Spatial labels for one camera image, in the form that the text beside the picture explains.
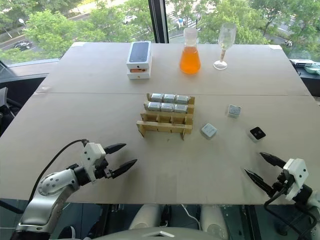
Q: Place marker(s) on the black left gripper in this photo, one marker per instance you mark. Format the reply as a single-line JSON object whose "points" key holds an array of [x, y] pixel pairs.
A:
{"points": [[102, 169]]}

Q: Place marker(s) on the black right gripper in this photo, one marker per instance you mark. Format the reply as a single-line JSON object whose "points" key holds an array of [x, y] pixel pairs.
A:
{"points": [[280, 185]]}

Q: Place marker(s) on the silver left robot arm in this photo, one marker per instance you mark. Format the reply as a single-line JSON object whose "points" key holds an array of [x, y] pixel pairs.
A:
{"points": [[53, 186]]}

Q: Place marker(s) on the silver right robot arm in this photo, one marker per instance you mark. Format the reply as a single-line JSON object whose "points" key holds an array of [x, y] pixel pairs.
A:
{"points": [[312, 200]]}

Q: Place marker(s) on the wooden slotted rack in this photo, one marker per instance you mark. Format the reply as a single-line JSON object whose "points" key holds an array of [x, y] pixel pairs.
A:
{"points": [[163, 122]]}

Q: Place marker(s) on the white robot leg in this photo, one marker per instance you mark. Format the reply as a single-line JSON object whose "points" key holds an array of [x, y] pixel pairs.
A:
{"points": [[146, 216], [213, 220]]}

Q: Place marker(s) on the grey robot torso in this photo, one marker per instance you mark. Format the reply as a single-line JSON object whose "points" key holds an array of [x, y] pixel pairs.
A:
{"points": [[155, 235]]}

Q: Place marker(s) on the dark side desk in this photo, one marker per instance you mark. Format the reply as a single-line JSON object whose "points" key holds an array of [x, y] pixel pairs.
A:
{"points": [[310, 77]]}

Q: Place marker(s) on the teal tray on desk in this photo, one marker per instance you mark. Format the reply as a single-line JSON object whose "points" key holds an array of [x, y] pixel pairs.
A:
{"points": [[313, 68]]}

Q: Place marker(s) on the flask with orange liquid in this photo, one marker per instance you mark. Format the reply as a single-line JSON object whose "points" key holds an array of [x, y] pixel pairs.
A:
{"points": [[190, 62]]}

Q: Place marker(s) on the black office chair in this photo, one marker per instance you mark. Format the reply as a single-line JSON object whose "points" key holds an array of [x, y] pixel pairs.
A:
{"points": [[6, 102]]}

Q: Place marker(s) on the clear wine glass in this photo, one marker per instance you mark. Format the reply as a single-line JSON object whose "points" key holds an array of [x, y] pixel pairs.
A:
{"points": [[226, 37]]}

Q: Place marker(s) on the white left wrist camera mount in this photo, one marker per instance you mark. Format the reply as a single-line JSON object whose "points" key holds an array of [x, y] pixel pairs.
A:
{"points": [[92, 152]]}

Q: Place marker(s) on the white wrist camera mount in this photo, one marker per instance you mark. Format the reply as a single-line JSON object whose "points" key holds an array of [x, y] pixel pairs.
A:
{"points": [[92, 152], [297, 175]]}

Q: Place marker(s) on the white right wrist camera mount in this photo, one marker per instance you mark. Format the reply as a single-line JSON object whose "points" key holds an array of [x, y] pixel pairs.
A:
{"points": [[297, 175]]}

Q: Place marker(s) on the black and white cube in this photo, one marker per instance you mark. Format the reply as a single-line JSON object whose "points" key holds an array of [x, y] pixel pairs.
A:
{"points": [[256, 133]]}

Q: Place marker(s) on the black window frame post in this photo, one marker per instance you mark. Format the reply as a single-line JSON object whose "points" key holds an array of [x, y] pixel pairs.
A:
{"points": [[158, 20]]}

